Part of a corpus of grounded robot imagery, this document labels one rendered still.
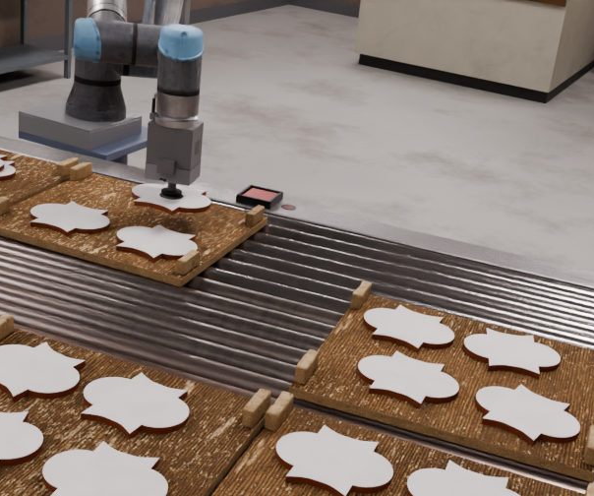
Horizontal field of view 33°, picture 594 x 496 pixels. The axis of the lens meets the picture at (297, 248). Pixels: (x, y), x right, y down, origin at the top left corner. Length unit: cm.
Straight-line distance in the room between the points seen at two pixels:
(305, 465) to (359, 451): 8
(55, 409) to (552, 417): 65
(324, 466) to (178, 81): 79
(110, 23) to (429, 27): 608
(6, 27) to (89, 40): 507
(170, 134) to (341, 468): 78
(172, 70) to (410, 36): 619
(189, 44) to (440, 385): 72
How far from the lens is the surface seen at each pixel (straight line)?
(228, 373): 141
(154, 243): 173
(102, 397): 129
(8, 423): 124
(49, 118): 252
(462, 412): 137
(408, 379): 140
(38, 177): 206
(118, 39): 181
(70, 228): 178
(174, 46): 172
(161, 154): 177
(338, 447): 123
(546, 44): 757
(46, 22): 739
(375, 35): 796
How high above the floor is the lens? 162
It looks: 22 degrees down
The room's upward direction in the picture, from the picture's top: 7 degrees clockwise
